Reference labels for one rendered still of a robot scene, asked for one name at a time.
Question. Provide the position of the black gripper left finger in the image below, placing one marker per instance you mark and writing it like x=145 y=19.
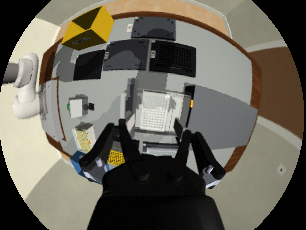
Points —
x=93 y=164

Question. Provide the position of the grey bench mat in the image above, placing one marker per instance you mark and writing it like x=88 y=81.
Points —
x=220 y=67

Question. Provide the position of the blue open-top bin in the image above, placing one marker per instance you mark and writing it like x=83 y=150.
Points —
x=75 y=162

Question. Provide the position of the yellow open-top bin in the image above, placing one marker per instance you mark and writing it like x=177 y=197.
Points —
x=99 y=26

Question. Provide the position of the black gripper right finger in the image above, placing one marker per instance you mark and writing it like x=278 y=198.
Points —
x=208 y=167

